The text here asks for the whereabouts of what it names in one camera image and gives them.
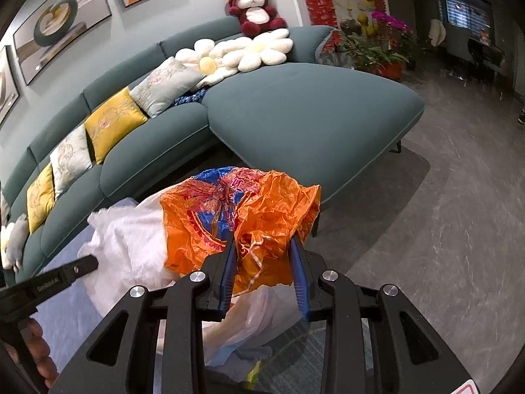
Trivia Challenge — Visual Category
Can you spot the television screen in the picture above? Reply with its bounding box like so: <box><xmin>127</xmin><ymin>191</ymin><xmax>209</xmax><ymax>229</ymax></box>
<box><xmin>442</xmin><ymin>0</ymin><xmax>493</xmax><ymax>29</ymax></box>

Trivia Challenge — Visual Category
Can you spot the white cloth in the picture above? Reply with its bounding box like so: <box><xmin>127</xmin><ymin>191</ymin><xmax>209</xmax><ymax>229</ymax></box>
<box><xmin>429</xmin><ymin>20</ymin><xmax>446</xmax><ymax>47</ymax></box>

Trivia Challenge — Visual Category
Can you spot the red and white plush bear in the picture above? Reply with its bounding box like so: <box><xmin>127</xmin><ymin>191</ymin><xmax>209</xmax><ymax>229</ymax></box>
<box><xmin>225</xmin><ymin>0</ymin><xmax>288</xmax><ymax>37</ymax></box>

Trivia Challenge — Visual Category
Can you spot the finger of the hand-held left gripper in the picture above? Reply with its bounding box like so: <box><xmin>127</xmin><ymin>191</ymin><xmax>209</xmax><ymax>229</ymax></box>
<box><xmin>0</xmin><ymin>254</ymin><xmax>99</xmax><ymax>313</ymax></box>

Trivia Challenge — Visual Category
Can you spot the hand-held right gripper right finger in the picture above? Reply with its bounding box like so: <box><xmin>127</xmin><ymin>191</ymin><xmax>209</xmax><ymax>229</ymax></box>
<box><xmin>289</xmin><ymin>236</ymin><xmax>476</xmax><ymax>394</ymax></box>

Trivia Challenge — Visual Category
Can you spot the wide framed wall picture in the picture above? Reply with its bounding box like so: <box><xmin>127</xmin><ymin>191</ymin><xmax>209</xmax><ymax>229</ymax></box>
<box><xmin>12</xmin><ymin>0</ymin><xmax>112</xmax><ymax>85</ymax></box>

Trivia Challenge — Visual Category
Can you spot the yellow embroidered pillow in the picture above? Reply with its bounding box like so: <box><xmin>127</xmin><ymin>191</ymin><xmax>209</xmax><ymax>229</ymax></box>
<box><xmin>85</xmin><ymin>87</ymin><xmax>148</xmax><ymax>165</ymax></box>
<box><xmin>26</xmin><ymin>163</ymin><xmax>56</xmax><ymax>234</ymax></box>

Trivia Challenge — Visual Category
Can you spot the magenta orchid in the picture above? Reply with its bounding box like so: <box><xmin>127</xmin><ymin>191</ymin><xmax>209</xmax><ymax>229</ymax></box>
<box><xmin>371</xmin><ymin>10</ymin><xmax>415</xmax><ymax>46</ymax></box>

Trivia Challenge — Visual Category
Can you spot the trash bin with white liner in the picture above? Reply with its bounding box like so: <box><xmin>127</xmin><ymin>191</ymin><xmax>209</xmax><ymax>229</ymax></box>
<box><xmin>78</xmin><ymin>197</ymin><xmax>316</xmax><ymax>390</ymax></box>

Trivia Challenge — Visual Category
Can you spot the teal sectional sofa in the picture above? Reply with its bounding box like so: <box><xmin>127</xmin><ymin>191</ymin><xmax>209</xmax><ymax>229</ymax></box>
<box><xmin>0</xmin><ymin>25</ymin><xmax>425</xmax><ymax>288</ymax></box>

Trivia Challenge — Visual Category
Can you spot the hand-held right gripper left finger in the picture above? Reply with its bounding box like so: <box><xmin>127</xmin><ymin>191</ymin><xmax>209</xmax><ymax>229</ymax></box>
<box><xmin>55</xmin><ymin>234</ymin><xmax>238</xmax><ymax>394</ymax></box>

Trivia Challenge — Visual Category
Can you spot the green potted plant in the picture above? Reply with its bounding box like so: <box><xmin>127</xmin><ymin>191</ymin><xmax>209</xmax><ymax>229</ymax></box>
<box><xmin>340</xmin><ymin>33</ymin><xmax>411</xmax><ymax>80</ymax></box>

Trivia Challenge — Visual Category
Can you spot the grey plush toy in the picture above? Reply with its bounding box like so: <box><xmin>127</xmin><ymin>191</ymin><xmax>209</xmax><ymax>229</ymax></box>
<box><xmin>6</xmin><ymin>213</ymin><xmax>29</xmax><ymax>274</ymax></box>

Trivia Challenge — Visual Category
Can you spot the person's left hand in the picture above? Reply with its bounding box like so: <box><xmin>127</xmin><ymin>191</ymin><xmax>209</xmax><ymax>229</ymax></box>
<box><xmin>18</xmin><ymin>319</ymin><xmax>56</xmax><ymax>390</ymax></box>

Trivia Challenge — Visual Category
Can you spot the blue patterned cloth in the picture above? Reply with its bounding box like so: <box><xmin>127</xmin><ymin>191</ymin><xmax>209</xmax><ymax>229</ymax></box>
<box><xmin>170</xmin><ymin>88</ymin><xmax>208</xmax><ymax>107</ymax></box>

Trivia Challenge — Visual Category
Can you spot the orange plastic bag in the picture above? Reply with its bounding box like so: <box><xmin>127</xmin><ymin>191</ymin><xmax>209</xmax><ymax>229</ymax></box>
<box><xmin>159</xmin><ymin>166</ymin><xmax>323</xmax><ymax>296</ymax></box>

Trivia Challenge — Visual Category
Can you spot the light grey embroidered pillow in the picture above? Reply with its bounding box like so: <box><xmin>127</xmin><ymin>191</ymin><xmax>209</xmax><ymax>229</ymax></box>
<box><xmin>49</xmin><ymin>125</ymin><xmax>94</xmax><ymax>200</ymax></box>
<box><xmin>129</xmin><ymin>56</ymin><xmax>206</xmax><ymax>119</ymax></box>

